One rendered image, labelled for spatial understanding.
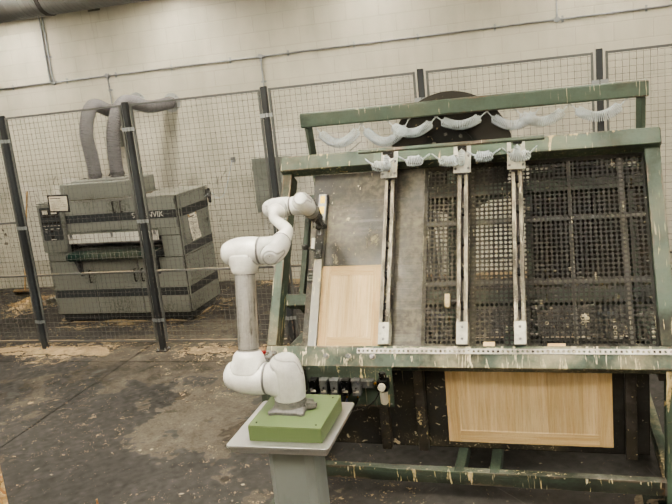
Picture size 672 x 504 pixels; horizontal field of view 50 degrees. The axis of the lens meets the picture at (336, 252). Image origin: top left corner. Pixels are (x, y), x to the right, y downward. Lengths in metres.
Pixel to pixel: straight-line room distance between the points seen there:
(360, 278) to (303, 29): 5.43
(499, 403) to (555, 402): 0.30
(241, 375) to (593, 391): 1.92
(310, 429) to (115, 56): 7.65
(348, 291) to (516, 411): 1.17
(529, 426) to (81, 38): 8.09
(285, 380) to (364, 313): 0.89
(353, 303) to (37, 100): 7.59
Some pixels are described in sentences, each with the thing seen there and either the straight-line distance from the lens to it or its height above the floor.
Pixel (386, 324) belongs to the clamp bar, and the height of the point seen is 1.02.
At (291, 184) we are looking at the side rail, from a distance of 4.54.
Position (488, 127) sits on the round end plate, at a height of 1.99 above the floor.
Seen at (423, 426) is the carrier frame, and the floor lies 0.36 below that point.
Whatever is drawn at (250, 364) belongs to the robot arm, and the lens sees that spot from 3.48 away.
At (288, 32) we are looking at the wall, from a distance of 9.24.
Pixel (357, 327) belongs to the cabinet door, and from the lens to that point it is 4.12.
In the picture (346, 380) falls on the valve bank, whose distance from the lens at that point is 3.98.
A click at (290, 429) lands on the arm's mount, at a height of 0.81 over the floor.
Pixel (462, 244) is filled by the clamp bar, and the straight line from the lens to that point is 4.09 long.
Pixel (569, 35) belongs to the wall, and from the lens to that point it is 8.75.
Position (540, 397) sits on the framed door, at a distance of 4.23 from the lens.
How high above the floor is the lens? 2.25
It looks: 12 degrees down
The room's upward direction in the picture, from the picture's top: 6 degrees counter-clockwise
